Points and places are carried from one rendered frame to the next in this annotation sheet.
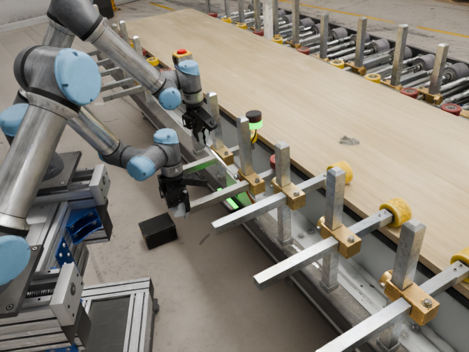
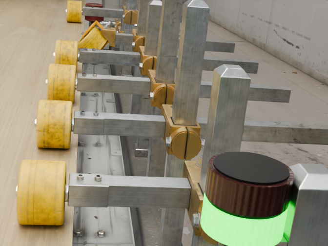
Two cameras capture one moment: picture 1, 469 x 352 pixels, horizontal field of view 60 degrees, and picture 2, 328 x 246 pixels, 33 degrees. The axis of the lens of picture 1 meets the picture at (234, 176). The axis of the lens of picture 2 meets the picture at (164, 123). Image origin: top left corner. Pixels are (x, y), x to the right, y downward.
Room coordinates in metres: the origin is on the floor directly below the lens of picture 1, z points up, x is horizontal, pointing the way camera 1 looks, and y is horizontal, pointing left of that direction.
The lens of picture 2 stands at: (1.68, -0.06, 1.26)
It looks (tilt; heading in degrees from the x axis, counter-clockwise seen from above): 19 degrees down; 196
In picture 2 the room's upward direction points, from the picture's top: 6 degrees clockwise
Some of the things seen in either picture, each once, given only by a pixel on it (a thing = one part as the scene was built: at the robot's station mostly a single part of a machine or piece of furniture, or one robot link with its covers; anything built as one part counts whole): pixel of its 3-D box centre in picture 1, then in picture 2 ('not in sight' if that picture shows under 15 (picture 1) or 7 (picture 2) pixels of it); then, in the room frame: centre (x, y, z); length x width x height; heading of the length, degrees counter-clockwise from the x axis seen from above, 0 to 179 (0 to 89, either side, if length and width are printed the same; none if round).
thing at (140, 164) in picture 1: (142, 161); not in sight; (1.06, 0.28, 1.12); 0.11 x 0.11 x 0.08; 55
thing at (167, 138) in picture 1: (167, 147); not in sight; (1.13, 0.21, 1.12); 0.09 x 0.08 x 0.11; 145
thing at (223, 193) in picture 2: (253, 116); (248, 182); (1.32, -0.09, 1.10); 0.06 x 0.06 x 0.02
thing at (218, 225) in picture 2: (254, 122); (243, 213); (1.32, -0.09, 1.08); 0.06 x 0.06 x 0.02
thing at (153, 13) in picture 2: not in sight; (148, 95); (0.40, -0.48, 0.86); 0.04 x 0.04 x 0.48; 25
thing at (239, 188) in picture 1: (239, 188); not in sight; (1.24, -0.01, 0.84); 0.43 x 0.03 x 0.04; 115
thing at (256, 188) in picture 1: (251, 179); not in sight; (1.28, -0.06, 0.85); 0.14 x 0.06 x 0.05; 25
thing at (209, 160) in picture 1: (209, 161); not in sight; (1.46, 0.10, 0.84); 0.44 x 0.03 x 0.04; 115
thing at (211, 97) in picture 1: (218, 142); not in sight; (1.53, 0.06, 0.89); 0.04 x 0.04 x 0.48; 25
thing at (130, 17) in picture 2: not in sight; (130, 15); (-0.30, -0.81, 0.95); 0.14 x 0.06 x 0.05; 25
